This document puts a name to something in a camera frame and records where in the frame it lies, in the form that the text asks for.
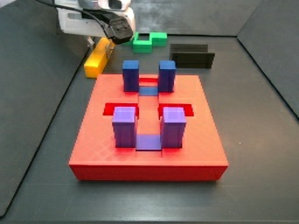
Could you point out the red base board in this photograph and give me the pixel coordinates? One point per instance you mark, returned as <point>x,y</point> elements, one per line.
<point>97,160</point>

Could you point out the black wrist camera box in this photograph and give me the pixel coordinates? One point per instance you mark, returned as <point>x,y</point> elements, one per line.
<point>119,31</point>

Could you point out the black stepped block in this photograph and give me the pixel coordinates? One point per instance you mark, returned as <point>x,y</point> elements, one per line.
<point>191,56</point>

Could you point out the purple front U-block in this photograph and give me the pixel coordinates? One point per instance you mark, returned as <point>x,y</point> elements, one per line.
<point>149,131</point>

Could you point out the green zigzag block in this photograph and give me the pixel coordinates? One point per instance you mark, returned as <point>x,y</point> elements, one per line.
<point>156,39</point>

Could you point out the dark blue rear U-block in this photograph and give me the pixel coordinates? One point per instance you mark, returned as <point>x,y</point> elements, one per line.
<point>144,84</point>

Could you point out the long yellow block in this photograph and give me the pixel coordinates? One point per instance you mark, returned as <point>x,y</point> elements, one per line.
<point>99,57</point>

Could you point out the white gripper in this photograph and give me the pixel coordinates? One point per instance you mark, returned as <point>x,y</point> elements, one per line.
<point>85,17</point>

